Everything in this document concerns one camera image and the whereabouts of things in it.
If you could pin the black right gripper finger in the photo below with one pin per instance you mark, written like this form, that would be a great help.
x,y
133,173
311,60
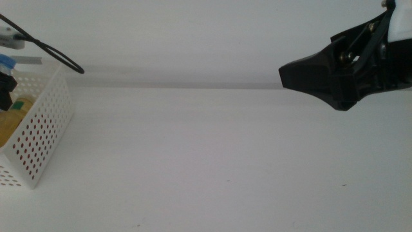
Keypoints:
x,y
315,74

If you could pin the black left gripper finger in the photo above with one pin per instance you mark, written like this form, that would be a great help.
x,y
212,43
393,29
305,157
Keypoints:
x,y
6,90

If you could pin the clear water bottle blue cap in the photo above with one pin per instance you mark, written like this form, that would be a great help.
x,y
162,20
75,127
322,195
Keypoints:
x,y
6,64

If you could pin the yellow tea bottle green label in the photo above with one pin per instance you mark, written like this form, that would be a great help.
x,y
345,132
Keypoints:
x,y
11,119

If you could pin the white perforated plastic basket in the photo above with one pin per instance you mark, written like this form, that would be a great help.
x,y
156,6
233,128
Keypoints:
x,y
42,135

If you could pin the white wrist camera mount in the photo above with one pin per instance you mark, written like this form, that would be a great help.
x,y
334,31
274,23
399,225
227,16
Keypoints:
x,y
400,19
9,40

